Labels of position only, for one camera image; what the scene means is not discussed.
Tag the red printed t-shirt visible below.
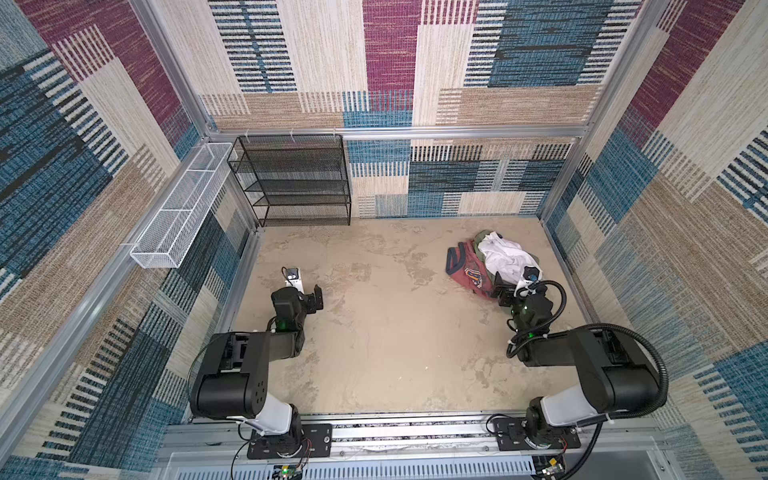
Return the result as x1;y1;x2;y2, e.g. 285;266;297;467
445;240;495;300

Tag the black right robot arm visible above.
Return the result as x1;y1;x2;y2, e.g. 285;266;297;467
491;268;669;449

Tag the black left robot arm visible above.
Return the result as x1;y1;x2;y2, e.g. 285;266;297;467
189;285;324;458

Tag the white cloth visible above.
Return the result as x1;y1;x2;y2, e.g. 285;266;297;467
478;231;539;286

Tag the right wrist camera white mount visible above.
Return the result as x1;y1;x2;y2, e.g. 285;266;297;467
515;266;541;299

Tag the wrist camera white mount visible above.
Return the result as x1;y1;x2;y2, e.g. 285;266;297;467
281;267;304;293
515;266;541;299

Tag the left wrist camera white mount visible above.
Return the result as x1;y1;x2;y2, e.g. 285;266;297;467
281;267;304;293

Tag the black wire mesh shelf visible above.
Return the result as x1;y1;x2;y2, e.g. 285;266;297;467
229;134;352;228

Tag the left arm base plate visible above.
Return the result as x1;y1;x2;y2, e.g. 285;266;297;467
246;423;333;460

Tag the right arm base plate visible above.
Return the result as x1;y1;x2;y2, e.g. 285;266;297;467
487;416;582;452

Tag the white wire mesh basket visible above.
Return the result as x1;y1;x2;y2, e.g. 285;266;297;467
130;143;233;269

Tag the aluminium mounting rail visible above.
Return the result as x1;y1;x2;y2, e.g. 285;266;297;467
150;411;684;479

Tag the black corrugated cable conduit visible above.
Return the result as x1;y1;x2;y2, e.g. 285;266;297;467
506;279;670;480

